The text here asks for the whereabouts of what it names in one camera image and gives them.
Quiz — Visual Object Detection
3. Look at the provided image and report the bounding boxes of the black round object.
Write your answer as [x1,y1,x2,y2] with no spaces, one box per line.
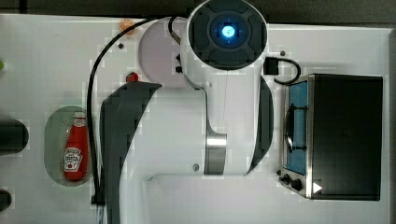
[0,189,12,212]

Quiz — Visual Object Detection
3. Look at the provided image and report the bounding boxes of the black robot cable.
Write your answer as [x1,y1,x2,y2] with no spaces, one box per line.
[86,17,163,204]

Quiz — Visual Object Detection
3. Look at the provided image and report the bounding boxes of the black cylinder camera mount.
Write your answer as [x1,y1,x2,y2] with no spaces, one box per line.
[0,119,29,155]

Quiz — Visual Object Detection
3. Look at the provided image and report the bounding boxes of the grey round plate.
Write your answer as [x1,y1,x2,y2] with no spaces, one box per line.
[138,18,189,89]

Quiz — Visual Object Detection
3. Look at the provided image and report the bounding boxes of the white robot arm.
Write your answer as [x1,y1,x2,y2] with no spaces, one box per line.
[100,0,274,224]

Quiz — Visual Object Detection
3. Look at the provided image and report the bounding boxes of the orange slice toy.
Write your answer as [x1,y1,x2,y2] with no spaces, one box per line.
[119,19,134,35]

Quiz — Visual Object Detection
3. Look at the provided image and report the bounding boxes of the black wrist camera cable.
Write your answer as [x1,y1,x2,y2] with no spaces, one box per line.
[263,57,302,86]

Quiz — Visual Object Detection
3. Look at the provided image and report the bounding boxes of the grey-green oval strainer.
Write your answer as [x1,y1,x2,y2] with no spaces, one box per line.
[44,105,92,187]

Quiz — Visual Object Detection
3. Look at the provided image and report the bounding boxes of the black toaster oven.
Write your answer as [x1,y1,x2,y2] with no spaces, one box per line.
[276,74,383,201]

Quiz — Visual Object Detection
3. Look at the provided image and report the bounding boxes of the red ketchup bottle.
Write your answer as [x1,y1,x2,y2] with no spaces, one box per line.
[64,112,89,181]

